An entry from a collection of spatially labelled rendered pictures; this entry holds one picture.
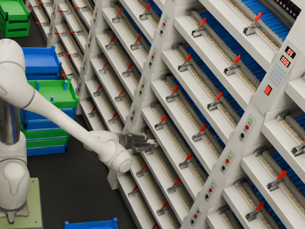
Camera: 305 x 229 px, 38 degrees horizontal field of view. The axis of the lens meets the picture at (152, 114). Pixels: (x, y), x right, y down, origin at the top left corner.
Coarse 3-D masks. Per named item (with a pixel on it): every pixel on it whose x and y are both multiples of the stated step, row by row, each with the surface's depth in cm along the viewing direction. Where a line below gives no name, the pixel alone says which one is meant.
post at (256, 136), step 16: (304, 16) 137; (304, 32) 138; (304, 48) 138; (272, 64) 150; (304, 64) 142; (288, 96) 152; (256, 112) 159; (240, 128) 168; (256, 128) 160; (240, 144) 169; (256, 144) 167; (240, 160) 170; (224, 176) 179; (192, 208) 201; (208, 208) 190
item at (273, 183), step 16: (256, 160) 168; (272, 160) 165; (256, 176) 163; (272, 176) 162; (288, 176) 162; (272, 192) 158; (288, 192) 159; (304, 192) 156; (272, 208) 159; (288, 208) 154; (304, 208) 154; (288, 224) 152; (304, 224) 150
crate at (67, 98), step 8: (32, 80) 263; (40, 80) 265; (48, 80) 267; (56, 80) 270; (64, 80) 272; (40, 88) 268; (48, 88) 270; (56, 88) 272; (72, 88) 270; (48, 96) 264; (56, 96) 266; (64, 96) 268; (72, 96) 271; (56, 104) 257; (64, 104) 259; (72, 104) 261
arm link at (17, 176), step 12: (0, 168) 207; (12, 168) 207; (24, 168) 209; (0, 180) 204; (12, 180) 204; (24, 180) 207; (0, 192) 207; (12, 192) 206; (24, 192) 211; (0, 204) 213; (12, 204) 212
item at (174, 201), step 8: (136, 128) 244; (144, 128) 245; (144, 152) 237; (152, 160) 234; (152, 168) 230; (160, 168) 230; (160, 176) 227; (160, 184) 225; (168, 184) 224; (176, 192) 221; (168, 200) 220; (176, 200) 217; (184, 200) 218; (176, 208) 214; (184, 208) 215; (184, 216) 206
